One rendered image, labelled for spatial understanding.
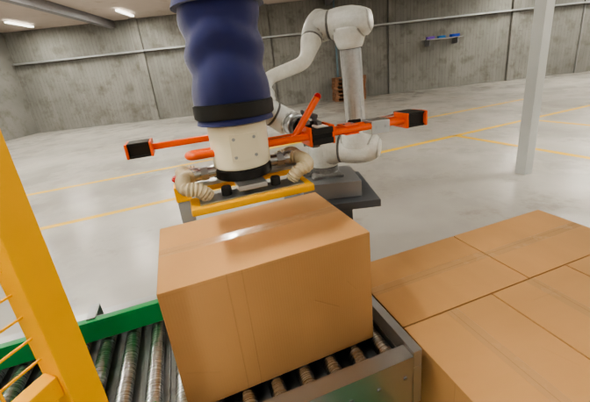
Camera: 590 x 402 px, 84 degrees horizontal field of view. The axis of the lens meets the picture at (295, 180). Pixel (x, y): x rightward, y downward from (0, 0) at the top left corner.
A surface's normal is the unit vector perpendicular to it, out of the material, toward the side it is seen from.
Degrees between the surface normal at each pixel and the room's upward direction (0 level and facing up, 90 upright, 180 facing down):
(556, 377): 0
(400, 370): 90
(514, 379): 0
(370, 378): 90
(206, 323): 90
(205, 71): 75
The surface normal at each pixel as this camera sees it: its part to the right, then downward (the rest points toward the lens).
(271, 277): 0.35, 0.27
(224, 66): 0.14, 0.08
